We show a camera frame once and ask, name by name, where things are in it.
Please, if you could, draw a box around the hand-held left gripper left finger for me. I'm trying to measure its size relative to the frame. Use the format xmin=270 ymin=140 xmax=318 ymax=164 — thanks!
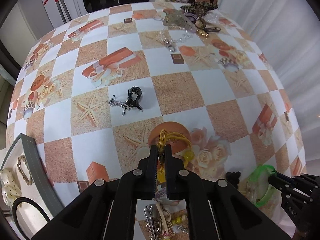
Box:
xmin=31 ymin=145 xmax=160 ymax=240

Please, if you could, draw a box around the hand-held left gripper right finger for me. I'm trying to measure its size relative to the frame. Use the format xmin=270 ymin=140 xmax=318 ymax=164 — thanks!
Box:
xmin=164 ymin=145 xmax=293 ymax=240

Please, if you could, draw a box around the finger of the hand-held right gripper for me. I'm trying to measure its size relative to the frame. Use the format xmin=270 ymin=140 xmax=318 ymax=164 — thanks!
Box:
xmin=271 ymin=171 xmax=295 ymax=181
xmin=267 ymin=176 xmax=298 ymax=193

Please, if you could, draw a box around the green translucent bangle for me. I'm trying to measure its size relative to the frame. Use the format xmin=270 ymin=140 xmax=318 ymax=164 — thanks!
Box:
xmin=246 ymin=164 xmax=278 ymax=207

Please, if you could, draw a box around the yellow cord hair tie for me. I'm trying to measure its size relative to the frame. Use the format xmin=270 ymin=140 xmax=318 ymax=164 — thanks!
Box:
xmin=157 ymin=129 xmax=195 ymax=183

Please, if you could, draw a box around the black scalloped hair clip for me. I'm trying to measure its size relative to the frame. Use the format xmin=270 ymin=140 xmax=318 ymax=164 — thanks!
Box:
xmin=226 ymin=171 xmax=242 ymax=188

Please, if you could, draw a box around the beige hair clip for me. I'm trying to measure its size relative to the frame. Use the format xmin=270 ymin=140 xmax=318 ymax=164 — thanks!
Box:
xmin=155 ymin=202 xmax=173 ymax=236

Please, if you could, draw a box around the silver metal hair clip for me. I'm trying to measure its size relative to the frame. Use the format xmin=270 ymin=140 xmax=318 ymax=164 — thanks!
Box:
xmin=144 ymin=204 xmax=157 ymax=240

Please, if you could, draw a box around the small black claw clip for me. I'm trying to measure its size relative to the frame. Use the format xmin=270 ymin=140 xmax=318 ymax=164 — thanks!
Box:
xmin=127 ymin=86 xmax=144 ymax=112

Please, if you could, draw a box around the grey rimmed jewelry tray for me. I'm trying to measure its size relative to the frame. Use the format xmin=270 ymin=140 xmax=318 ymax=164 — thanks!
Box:
xmin=0 ymin=133 xmax=64 ymax=233

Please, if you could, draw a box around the checked printed tablecloth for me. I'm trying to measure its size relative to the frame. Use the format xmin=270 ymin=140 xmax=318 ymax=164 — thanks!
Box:
xmin=6 ymin=1 xmax=310 ymax=240

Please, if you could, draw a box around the white polka dot bow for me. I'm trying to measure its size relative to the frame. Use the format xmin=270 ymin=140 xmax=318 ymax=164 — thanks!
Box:
xmin=0 ymin=168 xmax=22 ymax=207

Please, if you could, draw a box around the white curtain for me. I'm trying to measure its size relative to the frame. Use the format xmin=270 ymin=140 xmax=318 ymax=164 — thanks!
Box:
xmin=217 ymin=0 xmax=320 ymax=162

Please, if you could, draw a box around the grey stick red tip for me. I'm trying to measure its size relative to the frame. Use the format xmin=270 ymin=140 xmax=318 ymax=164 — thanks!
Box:
xmin=53 ymin=0 xmax=73 ymax=22

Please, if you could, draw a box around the tangled silver chain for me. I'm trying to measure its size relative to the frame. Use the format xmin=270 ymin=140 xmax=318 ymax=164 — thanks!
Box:
xmin=107 ymin=95 xmax=132 ymax=117

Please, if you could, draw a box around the clear bead chain with clasp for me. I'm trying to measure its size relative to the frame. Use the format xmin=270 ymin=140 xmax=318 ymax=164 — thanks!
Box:
xmin=159 ymin=28 xmax=193 ymax=53

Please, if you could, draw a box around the beige braided bracelet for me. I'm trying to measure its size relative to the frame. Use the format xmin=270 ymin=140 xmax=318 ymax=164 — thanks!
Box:
xmin=16 ymin=155 xmax=34 ymax=186

